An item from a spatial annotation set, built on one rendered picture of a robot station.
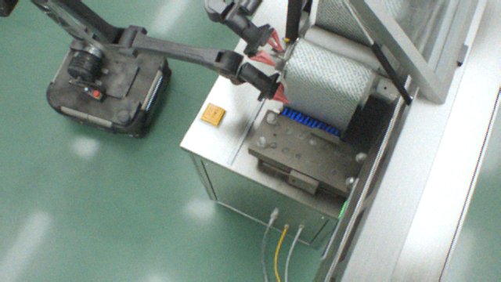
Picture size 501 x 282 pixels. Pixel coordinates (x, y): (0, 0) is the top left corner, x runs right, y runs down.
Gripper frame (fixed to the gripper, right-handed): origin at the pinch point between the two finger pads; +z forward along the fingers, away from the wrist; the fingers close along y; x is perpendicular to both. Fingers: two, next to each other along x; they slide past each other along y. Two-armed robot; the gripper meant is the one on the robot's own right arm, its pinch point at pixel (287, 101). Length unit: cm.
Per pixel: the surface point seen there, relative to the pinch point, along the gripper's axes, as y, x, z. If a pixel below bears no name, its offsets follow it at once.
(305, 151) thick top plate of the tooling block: 12.8, 3.3, 12.5
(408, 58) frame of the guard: 14, 73, -12
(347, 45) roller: -18.5, 20.6, 1.6
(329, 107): 0.3, 14.7, 7.9
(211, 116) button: 11.3, -24.8, -14.4
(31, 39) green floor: -19, -188, -110
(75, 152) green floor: 35, -150, -46
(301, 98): 0.2, 8.2, 0.5
